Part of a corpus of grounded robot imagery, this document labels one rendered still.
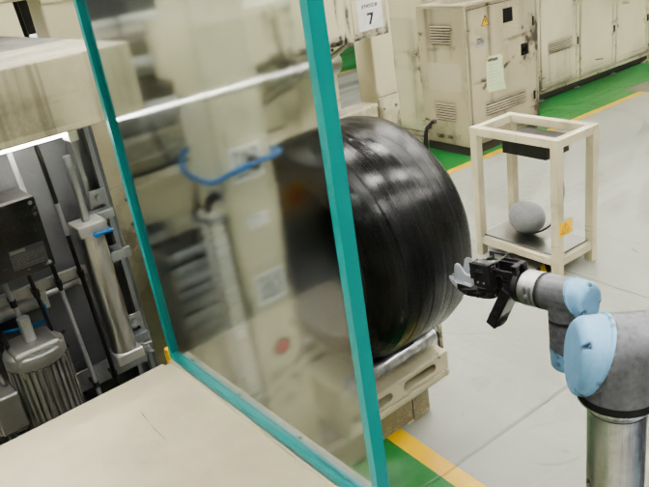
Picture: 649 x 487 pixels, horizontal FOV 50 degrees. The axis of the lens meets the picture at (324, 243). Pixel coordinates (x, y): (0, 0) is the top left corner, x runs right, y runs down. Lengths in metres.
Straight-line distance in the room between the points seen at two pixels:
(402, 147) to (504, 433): 1.64
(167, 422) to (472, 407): 2.14
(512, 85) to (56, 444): 5.65
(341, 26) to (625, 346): 1.20
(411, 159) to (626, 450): 0.79
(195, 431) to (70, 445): 0.19
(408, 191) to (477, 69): 4.55
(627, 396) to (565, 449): 1.86
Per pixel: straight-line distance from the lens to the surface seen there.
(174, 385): 1.23
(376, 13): 2.02
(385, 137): 1.66
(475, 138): 4.13
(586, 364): 1.05
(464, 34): 5.95
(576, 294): 1.41
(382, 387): 1.80
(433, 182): 1.62
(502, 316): 1.57
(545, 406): 3.14
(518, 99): 6.52
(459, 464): 2.87
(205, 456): 1.06
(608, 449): 1.17
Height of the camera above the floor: 1.92
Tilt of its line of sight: 24 degrees down
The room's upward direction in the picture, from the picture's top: 9 degrees counter-clockwise
